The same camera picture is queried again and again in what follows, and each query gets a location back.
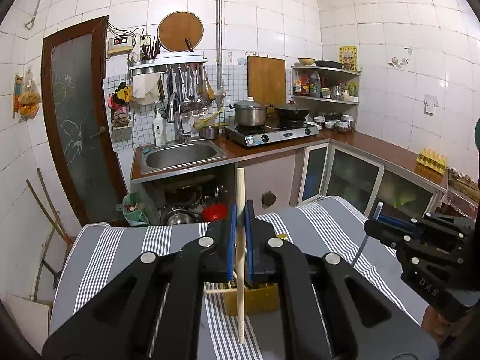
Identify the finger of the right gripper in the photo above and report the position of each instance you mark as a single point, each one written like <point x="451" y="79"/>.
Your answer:
<point x="395" y="233"/>

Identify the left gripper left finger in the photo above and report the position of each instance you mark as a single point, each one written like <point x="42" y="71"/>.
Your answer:
<point x="152" y="309"/>

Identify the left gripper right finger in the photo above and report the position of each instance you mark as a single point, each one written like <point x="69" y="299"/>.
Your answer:
<point x="335" y="303"/>

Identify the wooden chopstick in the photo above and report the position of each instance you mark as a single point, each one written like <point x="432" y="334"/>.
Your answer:
<point x="375" y="216"/>
<point x="240" y="252"/>
<point x="220" y="291"/>

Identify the yellow perforated utensil holder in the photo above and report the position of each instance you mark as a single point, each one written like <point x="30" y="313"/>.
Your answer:
<point x="263" y="298"/>

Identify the kitchen counter with cabinets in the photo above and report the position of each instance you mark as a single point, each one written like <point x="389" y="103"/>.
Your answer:
<point x="359" y="168"/>

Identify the steel kitchen sink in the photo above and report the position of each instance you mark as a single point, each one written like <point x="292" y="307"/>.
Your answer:
<point x="180" y="155"/>

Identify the person's right hand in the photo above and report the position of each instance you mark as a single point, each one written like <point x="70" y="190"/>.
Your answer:
<point x="448" y="334"/>

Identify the grey white striped tablecloth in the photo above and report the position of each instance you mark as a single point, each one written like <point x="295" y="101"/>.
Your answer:
<point x="101" y="252"/>

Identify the wooden chopstick in holder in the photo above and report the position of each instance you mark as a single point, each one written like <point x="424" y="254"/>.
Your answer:
<point x="220" y="291"/>

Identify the yellow egg carton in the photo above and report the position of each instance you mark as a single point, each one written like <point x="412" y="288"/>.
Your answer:
<point x="433" y="160"/>

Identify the red bowl under sink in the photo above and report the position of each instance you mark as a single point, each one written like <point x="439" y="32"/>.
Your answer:
<point x="215" y="212"/>

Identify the black wok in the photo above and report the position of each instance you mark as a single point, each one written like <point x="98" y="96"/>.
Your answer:
<point x="289" y="113"/>

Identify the steel gas stove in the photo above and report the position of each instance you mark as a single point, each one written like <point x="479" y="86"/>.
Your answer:
<point x="250" y="137"/>

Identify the white soap bottle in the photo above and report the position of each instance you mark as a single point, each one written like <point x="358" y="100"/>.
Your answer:
<point x="159" y="128"/>

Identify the steel cooking pot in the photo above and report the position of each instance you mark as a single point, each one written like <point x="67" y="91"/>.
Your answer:
<point x="250" y="114"/>

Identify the rectangular wooden cutting board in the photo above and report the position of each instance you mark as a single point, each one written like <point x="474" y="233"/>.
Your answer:
<point x="266" y="80"/>

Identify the steel faucet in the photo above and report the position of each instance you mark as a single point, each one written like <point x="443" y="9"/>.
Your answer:
<point x="174" y="117"/>

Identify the hanging utensil rack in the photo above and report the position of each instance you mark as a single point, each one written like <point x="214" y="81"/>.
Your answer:
<point x="155" y="80"/>

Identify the dark wooden glass door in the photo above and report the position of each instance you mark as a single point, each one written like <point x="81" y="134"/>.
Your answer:
<point x="72" y="73"/>

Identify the hanging snack bags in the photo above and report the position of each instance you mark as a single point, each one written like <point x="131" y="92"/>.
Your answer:
<point x="26" y="97"/>

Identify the round wooden board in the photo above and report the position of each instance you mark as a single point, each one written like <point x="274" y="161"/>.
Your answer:
<point x="180" y="31"/>

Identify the corner wall shelf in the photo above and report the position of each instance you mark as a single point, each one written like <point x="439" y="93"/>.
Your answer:
<point x="324" y="89"/>

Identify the yellow wall poster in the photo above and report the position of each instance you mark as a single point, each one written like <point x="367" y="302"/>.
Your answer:
<point x="348" y="57"/>

